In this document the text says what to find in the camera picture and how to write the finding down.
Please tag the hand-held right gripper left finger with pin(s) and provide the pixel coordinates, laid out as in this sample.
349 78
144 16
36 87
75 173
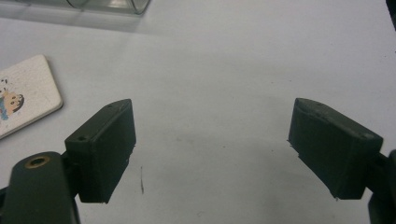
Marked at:
99 152

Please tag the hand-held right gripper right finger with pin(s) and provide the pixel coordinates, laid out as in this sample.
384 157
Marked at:
333 149

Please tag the white cartoon print coaster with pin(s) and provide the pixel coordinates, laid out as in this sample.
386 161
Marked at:
28 93

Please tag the clear plastic container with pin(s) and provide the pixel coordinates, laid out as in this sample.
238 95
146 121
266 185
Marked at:
93 5

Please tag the dark object at edge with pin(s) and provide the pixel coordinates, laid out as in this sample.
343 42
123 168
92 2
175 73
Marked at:
392 12

